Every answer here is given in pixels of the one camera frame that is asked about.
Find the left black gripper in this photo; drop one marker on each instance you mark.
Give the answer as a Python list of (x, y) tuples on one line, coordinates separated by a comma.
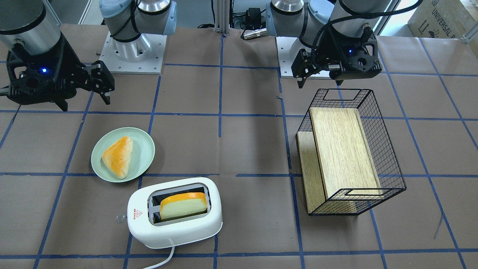
[(329, 49)]

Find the black power adapter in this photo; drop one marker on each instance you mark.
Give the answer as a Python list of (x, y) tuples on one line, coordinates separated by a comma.
[(253, 19)]

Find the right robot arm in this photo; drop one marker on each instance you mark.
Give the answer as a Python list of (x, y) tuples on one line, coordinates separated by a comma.
[(28, 22)]

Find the black wire basket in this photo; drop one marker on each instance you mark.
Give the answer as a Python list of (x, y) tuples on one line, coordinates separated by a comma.
[(380, 145)]

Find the white two-slot toaster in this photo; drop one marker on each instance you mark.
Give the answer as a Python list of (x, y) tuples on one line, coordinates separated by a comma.
[(144, 220)]

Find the aluminium frame post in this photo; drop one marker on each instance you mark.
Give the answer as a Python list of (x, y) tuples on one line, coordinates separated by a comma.
[(222, 16)]

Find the toast slice in toaster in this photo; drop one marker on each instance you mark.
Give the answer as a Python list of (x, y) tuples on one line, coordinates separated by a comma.
[(181, 205)]

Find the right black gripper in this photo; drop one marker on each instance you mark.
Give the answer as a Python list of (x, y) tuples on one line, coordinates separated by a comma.
[(64, 64)]

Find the light green round plate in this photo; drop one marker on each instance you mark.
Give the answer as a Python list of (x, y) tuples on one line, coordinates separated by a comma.
[(142, 156)]

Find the triangular bread on plate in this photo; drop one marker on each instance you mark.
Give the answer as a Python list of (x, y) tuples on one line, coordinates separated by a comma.
[(117, 157)]

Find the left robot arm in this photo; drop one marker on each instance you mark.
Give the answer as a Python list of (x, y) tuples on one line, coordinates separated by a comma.
[(307, 21)]

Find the cardboard box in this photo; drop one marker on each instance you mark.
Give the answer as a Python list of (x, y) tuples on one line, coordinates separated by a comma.
[(443, 18)]

